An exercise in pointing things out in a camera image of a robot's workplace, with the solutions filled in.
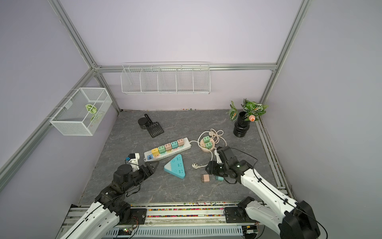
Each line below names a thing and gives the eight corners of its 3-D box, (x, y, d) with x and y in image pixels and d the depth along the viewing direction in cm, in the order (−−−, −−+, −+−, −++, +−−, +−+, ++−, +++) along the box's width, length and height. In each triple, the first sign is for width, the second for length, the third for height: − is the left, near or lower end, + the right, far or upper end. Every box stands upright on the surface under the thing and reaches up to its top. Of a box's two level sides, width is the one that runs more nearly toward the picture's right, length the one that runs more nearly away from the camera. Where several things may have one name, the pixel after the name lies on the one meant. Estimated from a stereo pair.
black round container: (138, 128, 112) (136, 125, 108) (140, 121, 117) (139, 117, 113) (147, 128, 112) (145, 125, 108) (149, 121, 117) (148, 117, 113)
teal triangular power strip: (164, 171, 90) (163, 168, 87) (174, 154, 97) (173, 151, 94) (183, 180, 87) (182, 177, 84) (192, 162, 94) (192, 159, 91)
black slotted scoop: (153, 138, 107) (151, 135, 104) (140, 120, 118) (138, 117, 115) (164, 132, 110) (163, 129, 107) (150, 114, 122) (149, 111, 119)
